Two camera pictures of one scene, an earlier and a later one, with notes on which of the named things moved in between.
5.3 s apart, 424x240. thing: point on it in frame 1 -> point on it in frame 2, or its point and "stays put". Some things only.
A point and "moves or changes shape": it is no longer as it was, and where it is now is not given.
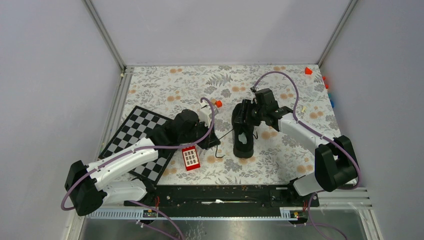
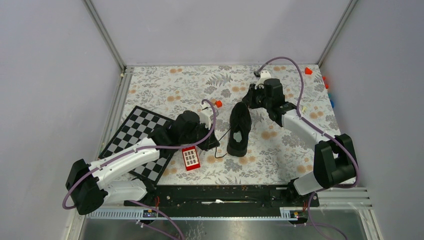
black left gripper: [210, 141] stays put
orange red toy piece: [326, 85] stays put
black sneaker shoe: [243, 135] moves or changes shape
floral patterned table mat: [244, 100] stays put
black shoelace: [216, 148] moves or changes shape
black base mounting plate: [224, 196] stays put
